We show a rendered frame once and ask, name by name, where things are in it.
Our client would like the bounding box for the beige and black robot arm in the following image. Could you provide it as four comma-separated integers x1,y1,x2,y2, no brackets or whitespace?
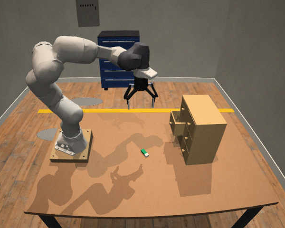
26,36,157,156

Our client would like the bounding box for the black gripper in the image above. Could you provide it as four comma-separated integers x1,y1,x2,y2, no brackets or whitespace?
123,76,158,110

